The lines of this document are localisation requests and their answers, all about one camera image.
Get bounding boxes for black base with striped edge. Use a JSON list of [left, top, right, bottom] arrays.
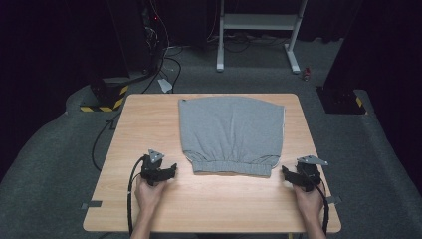
[[79, 77, 130, 114]]

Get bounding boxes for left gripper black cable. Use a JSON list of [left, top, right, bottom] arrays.
[[126, 155, 147, 237]]

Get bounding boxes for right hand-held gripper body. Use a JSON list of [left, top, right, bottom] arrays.
[[296, 154, 329, 193]]

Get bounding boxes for person's left hand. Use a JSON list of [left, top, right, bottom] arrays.
[[133, 178, 169, 213]]

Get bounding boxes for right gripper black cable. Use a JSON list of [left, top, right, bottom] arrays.
[[307, 170, 330, 236]]

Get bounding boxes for grey pants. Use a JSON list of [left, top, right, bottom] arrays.
[[177, 96, 287, 178]]

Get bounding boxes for black base with yellow mark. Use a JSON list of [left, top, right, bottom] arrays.
[[316, 86, 368, 116]]

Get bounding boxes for person's right hand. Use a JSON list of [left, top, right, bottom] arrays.
[[292, 182, 325, 218]]

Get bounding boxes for black floor cable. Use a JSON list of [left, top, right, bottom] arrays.
[[91, 112, 123, 172]]

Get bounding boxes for cables under white stand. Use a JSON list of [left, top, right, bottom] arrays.
[[206, 31, 291, 54]]

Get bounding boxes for dark equipment rack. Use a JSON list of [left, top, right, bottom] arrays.
[[105, 0, 167, 77]]

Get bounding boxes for bundle of rack cables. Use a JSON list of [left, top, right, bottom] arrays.
[[141, 0, 184, 95]]

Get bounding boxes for white metal stand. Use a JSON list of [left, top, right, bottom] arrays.
[[215, 0, 309, 75]]

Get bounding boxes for white paper scrap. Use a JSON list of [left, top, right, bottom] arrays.
[[156, 78, 174, 95]]

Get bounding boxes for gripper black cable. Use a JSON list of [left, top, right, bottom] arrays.
[[307, 170, 330, 236], [126, 155, 147, 237]]

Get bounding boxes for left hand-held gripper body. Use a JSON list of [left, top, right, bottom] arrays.
[[139, 148, 166, 187]]

